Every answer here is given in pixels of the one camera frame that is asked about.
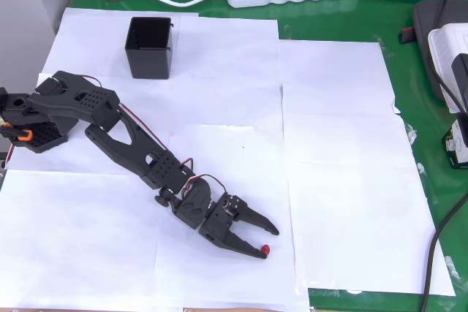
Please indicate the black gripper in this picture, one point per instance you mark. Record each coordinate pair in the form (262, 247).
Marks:
(219, 222)

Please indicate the small red object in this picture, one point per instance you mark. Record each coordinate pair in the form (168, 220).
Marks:
(266, 249)

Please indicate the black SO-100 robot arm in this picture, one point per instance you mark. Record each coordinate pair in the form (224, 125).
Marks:
(120, 144)

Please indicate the black square cup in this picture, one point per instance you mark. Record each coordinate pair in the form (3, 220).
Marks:
(150, 63)

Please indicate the white paper sheet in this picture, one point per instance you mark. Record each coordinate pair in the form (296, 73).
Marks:
(226, 63)
(91, 34)
(329, 89)
(73, 235)
(365, 217)
(219, 282)
(55, 162)

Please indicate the orange black clamp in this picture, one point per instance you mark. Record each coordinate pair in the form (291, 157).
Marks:
(23, 134)

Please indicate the red black USB stick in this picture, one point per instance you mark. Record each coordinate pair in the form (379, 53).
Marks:
(406, 36)

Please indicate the dark grey pad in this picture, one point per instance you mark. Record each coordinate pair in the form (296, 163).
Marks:
(424, 34)

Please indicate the white device at right edge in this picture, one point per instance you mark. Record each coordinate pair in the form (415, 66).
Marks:
(446, 45)

